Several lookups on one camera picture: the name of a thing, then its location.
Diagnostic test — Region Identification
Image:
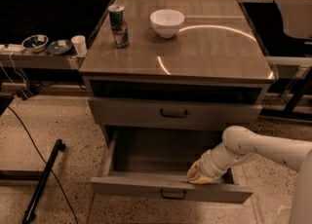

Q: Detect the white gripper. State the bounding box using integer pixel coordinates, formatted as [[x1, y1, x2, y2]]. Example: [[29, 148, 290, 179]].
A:
[[187, 143, 243, 185]]

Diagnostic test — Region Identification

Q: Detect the white paper cup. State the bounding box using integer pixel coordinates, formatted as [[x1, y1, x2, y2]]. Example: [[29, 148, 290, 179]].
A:
[[71, 35, 87, 56]]

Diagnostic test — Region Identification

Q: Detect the blue silver drink can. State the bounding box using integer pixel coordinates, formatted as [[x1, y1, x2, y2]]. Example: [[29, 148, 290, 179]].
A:
[[108, 4, 129, 48]]

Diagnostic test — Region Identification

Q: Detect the white rimmed blue bowl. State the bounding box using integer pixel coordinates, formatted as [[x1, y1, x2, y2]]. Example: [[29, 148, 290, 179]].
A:
[[22, 34, 49, 54]]

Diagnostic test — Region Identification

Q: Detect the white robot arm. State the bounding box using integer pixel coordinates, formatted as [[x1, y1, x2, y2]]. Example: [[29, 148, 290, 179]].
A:
[[187, 126, 312, 224]]

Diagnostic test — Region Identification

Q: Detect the white cable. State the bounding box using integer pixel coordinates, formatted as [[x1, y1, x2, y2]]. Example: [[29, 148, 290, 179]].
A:
[[0, 52, 35, 99]]

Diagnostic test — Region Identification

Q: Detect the black stand leg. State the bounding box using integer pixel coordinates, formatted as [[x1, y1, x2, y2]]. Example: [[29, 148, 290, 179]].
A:
[[22, 139, 65, 224]]

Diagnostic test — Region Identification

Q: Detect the black floor cable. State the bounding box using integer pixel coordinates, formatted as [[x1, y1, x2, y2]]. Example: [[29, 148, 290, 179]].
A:
[[5, 104, 80, 224]]

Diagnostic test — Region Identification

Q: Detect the grey drawer cabinet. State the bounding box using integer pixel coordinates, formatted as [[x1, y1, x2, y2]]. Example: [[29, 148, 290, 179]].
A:
[[80, 0, 275, 141]]

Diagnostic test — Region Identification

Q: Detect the grey drawer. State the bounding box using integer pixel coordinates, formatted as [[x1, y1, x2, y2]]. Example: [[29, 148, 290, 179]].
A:
[[89, 97, 261, 131], [91, 128, 253, 204]]

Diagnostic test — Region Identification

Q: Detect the white power strip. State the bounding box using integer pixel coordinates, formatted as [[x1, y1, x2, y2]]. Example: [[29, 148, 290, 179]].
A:
[[0, 44, 24, 53]]

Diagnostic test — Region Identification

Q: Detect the dark blue bowl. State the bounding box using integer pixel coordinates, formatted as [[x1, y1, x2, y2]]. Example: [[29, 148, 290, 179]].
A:
[[47, 40, 72, 56]]

